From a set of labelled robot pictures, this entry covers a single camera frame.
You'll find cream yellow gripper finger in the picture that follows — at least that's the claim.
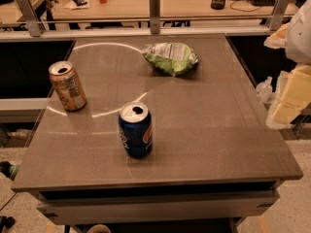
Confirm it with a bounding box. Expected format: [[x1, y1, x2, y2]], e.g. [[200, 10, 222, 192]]
[[265, 64, 311, 129]]

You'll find green jalapeno chip bag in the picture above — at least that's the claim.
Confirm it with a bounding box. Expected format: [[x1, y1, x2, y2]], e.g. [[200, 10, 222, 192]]
[[142, 43, 199, 77]]

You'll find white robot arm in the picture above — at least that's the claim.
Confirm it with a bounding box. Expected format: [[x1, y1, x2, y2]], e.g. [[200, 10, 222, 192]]
[[264, 0, 311, 129]]

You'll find clear sanitizer bottle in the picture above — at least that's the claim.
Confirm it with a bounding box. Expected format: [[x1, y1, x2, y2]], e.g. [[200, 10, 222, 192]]
[[256, 77, 273, 103]]

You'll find black mesh pen cup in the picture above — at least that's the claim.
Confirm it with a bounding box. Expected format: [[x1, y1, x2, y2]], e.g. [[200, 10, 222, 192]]
[[211, 0, 226, 10]]

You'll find grey table drawer front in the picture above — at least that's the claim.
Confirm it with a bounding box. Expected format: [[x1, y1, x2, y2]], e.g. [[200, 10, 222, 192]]
[[38, 190, 279, 225]]

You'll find blue Pepsi can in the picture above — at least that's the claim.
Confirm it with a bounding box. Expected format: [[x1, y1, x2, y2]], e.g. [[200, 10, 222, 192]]
[[119, 102, 153, 158]]

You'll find gold soda can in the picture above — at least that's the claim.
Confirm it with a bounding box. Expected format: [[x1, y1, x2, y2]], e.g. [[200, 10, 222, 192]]
[[49, 61, 86, 112]]

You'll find right metal rail post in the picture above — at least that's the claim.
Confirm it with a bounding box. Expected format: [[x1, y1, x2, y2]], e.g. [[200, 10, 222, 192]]
[[267, 0, 290, 31]]

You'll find metal rail post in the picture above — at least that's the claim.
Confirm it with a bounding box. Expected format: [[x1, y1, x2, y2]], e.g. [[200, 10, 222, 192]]
[[16, 0, 44, 37], [267, 0, 290, 31], [149, 0, 160, 34]]

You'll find centre metal rail post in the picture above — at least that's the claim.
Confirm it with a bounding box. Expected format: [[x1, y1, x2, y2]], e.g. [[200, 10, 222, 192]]
[[149, 0, 160, 34]]

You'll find left metal rail post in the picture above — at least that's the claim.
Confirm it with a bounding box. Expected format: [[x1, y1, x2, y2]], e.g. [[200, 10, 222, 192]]
[[16, 0, 44, 37]]

